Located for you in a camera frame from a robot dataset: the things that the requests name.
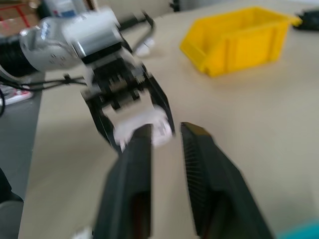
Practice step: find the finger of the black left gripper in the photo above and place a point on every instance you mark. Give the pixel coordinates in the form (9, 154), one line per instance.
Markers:
(102, 117)
(160, 99)

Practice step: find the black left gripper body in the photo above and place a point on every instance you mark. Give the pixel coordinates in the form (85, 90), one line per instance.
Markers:
(117, 79)

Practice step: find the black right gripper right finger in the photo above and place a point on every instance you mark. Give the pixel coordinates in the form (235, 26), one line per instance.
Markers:
(214, 186)

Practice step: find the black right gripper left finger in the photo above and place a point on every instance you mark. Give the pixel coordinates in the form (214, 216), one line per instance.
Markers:
(129, 186)

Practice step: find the yellow plastic bin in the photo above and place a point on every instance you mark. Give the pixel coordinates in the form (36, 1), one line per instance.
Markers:
(244, 44)

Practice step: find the brown cardboard box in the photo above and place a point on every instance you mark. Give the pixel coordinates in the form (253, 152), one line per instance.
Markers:
(17, 17)

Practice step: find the blue plastic tray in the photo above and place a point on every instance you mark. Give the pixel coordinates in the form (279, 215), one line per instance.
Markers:
(301, 231)

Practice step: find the black crumpled bag roll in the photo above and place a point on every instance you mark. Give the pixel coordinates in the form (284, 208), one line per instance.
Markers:
(307, 20)

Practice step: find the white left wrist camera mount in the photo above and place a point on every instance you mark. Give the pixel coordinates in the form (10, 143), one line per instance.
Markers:
(94, 30)

